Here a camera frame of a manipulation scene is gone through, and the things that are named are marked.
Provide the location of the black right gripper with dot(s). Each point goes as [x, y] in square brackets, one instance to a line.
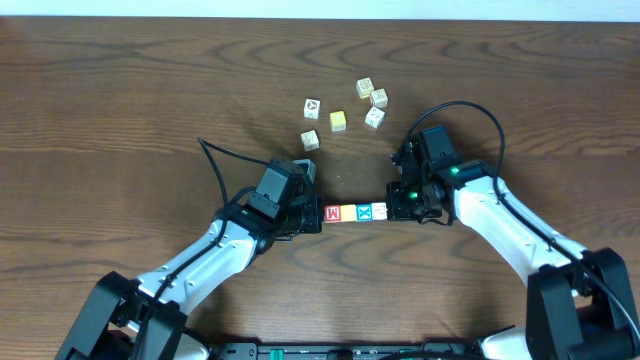
[396, 210]

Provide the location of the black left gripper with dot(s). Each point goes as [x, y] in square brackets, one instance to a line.
[310, 216]

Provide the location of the red letter wooden block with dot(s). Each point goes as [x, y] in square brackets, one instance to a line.
[332, 214]

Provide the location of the green sided wooden block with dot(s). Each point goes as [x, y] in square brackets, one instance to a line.
[379, 211]

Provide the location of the yellow M wooden block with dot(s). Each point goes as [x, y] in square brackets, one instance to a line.
[348, 213]

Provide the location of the blue X wooden block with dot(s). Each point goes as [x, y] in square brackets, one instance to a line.
[364, 212]

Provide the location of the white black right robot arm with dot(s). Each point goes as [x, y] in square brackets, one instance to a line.
[579, 302]

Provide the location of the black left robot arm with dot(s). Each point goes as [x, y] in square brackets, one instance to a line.
[145, 317]

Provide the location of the plain white wooden block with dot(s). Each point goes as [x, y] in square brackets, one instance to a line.
[374, 117]

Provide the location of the wooden block green W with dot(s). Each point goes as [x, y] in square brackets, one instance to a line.
[310, 140]

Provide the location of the wooden block red side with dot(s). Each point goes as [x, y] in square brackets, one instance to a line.
[378, 98]

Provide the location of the yellow top wooden block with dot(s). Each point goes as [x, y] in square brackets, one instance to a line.
[338, 121]

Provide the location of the wooden block yellow side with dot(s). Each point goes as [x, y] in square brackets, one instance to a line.
[364, 87]

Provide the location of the wooden block with face picture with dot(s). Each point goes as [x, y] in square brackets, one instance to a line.
[312, 108]

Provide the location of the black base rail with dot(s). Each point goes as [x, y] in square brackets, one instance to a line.
[347, 351]

